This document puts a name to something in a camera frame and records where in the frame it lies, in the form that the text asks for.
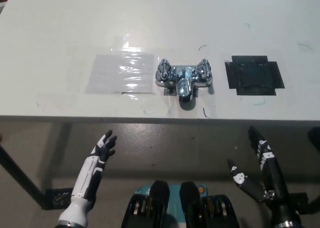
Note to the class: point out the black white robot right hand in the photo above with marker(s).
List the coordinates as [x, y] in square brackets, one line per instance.
[275, 178]

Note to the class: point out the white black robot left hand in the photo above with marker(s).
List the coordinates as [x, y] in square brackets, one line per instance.
[86, 178]

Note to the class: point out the chrome faucet body with spout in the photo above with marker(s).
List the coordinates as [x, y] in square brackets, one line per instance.
[183, 84]

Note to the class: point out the black table foot plate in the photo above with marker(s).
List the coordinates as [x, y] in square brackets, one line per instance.
[301, 199]
[58, 198]

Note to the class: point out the black slanted table leg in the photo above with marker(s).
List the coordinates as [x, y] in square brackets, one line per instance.
[22, 178]

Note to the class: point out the black tape patch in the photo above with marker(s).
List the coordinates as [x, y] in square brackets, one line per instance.
[253, 75]

